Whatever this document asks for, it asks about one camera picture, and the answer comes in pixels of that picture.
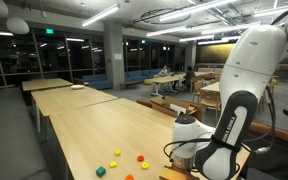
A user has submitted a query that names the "brown wooden chair back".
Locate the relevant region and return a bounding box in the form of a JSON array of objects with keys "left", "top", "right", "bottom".
[{"left": 136, "top": 97, "right": 154, "bottom": 109}]

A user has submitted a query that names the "blue sofa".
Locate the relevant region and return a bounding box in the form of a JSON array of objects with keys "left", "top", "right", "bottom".
[
  {"left": 82, "top": 73, "right": 113, "bottom": 90},
  {"left": 124, "top": 68, "right": 165, "bottom": 83}
]

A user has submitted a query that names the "low wooden bench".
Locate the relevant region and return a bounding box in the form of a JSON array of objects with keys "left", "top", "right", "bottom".
[{"left": 118, "top": 79, "right": 140, "bottom": 89}]

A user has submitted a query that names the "light wooden dining table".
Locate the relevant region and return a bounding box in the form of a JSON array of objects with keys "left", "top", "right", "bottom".
[{"left": 145, "top": 75, "right": 183, "bottom": 98}]

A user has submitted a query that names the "open brown cardboard box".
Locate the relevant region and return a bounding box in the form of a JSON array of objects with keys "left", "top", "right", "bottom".
[{"left": 149, "top": 95, "right": 203, "bottom": 122}]

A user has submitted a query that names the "seated person white shirt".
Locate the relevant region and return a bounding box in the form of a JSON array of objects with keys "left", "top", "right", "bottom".
[{"left": 158, "top": 64, "right": 170, "bottom": 77}]

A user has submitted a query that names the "seated person dark shirt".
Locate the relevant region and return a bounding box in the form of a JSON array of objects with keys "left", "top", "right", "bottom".
[{"left": 181, "top": 65, "right": 197, "bottom": 91}]

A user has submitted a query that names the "gray concrete column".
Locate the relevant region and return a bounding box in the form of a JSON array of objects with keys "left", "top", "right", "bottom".
[{"left": 102, "top": 21, "right": 126, "bottom": 89}]

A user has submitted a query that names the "long ceiling light strip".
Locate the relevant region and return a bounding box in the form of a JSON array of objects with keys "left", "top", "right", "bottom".
[
  {"left": 253, "top": 2, "right": 288, "bottom": 18},
  {"left": 145, "top": 25, "right": 187, "bottom": 37},
  {"left": 81, "top": 3, "right": 120, "bottom": 27},
  {"left": 158, "top": 0, "right": 235, "bottom": 22},
  {"left": 179, "top": 33, "right": 215, "bottom": 42}
]

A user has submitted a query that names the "white plate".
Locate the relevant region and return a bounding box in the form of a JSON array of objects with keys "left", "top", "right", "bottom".
[{"left": 70, "top": 84, "right": 86, "bottom": 91}]

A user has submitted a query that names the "large light wooden table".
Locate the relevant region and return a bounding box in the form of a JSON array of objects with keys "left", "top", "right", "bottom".
[{"left": 200, "top": 81, "right": 222, "bottom": 94}]

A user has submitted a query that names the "green cube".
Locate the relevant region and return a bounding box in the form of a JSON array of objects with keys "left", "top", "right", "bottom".
[{"left": 95, "top": 166, "right": 107, "bottom": 178}]

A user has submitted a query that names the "wooden dining chair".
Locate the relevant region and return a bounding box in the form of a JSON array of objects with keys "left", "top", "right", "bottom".
[{"left": 257, "top": 77, "right": 278, "bottom": 113}]

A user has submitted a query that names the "gray upholstered bench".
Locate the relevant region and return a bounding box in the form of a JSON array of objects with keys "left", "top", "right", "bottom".
[{"left": 0, "top": 78, "right": 53, "bottom": 180}]

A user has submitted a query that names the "black chair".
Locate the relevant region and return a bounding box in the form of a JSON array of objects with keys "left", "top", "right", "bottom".
[{"left": 243, "top": 134, "right": 288, "bottom": 180}]

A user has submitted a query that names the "black looping gripper cable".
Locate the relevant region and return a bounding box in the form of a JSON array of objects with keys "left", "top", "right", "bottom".
[{"left": 163, "top": 88, "right": 277, "bottom": 172}]

